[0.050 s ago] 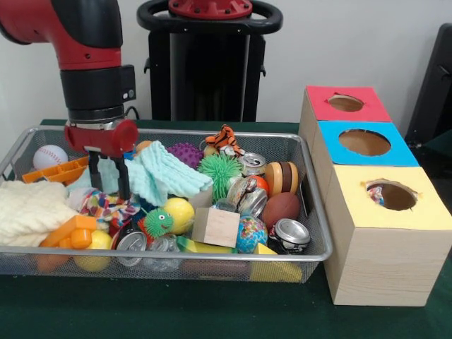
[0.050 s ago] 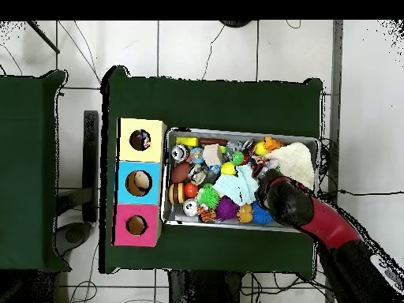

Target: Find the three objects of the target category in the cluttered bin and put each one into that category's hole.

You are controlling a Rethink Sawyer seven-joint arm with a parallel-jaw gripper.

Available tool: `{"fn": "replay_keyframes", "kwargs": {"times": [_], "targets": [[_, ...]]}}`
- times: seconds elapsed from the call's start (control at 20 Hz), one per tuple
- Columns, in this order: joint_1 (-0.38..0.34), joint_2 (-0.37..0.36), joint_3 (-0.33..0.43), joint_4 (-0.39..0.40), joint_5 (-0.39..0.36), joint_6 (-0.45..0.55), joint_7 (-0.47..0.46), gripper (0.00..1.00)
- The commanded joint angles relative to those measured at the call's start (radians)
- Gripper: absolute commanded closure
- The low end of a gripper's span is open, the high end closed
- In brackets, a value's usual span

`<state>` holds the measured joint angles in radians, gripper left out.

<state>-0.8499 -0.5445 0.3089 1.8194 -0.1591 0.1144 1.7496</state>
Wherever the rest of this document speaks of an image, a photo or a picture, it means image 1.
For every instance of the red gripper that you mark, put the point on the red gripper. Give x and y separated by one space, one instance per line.
102 139

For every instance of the multicolour patterned cloth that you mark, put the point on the multicolour patterned cloth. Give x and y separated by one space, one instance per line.
102 206

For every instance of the mint green cloth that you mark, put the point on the mint green cloth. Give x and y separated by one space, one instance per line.
159 169

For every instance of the large polka dot napkin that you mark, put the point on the large polka dot napkin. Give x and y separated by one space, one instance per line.
376 194

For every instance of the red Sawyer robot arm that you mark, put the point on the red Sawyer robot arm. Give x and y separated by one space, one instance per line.
88 53

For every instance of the shallow clear mesh bin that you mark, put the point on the shallow clear mesh bin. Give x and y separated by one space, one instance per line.
212 270

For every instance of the wooden box with three holes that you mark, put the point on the wooden box with three holes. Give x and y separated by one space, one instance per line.
381 275

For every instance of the white baseball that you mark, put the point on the white baseball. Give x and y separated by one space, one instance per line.
49 157

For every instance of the purple spiky toy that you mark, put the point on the purple spiky toy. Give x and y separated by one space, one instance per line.
187 152

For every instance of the cream knitted cloth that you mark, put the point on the cream knitted cloth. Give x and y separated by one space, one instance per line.
31 208

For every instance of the green spiky ball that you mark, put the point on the green spiky ball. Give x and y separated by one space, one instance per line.
219 173

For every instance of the plain wooden cube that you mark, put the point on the plain wooden cube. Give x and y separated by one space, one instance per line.
215 227

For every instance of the plush tiger toy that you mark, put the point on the plush tiger toy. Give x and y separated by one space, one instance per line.
226 139

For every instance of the large dark green tablecloth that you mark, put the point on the large dark green tablecloth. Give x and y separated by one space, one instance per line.
176 310

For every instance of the orange ball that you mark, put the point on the orange ball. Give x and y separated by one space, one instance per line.
264 183

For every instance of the toy hamburger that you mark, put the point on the toy hamburger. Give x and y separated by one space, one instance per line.
280 176

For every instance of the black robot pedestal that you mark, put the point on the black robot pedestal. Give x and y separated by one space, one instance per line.
212 70

